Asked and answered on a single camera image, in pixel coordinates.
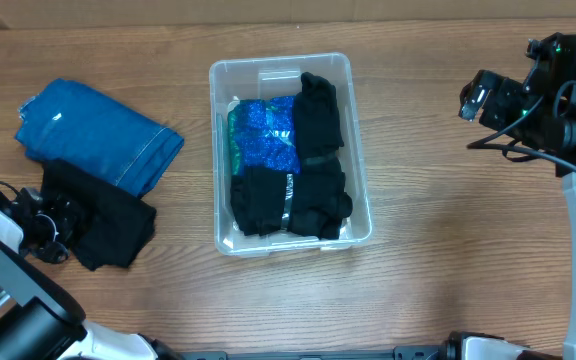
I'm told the blue denim cloth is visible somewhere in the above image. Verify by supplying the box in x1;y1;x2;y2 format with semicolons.
15;78;184;197

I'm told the black cloth bundle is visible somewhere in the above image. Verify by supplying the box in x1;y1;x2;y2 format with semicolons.
230;72;353;240

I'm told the blue sequin fabric bundle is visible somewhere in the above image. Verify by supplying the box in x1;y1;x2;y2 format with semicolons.
227;96;301;176

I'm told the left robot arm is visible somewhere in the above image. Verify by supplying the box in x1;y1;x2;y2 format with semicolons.
0;191;178;360

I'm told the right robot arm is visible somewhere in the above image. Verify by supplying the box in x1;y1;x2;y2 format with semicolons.
459;33;576;359

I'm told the clear plastic storage bin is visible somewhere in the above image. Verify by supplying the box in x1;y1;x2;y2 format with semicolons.
209;52;373;257

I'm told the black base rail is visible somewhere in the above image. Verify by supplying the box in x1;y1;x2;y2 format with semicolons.
179;345;443;360

